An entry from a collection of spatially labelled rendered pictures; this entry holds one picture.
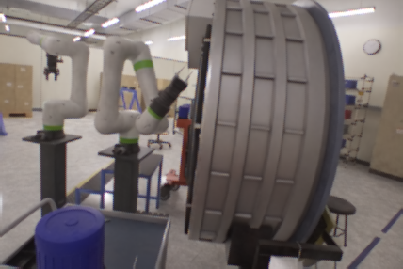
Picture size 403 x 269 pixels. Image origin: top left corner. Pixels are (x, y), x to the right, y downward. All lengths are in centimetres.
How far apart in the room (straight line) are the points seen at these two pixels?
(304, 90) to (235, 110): 25
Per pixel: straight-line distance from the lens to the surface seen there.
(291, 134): 87
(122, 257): 110
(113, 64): 127
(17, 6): 1100
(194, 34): 111
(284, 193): 94
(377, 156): 575
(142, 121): 114
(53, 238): 46
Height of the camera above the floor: 137
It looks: 9 degrees down
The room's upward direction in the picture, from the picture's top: 6 degrees clockwise
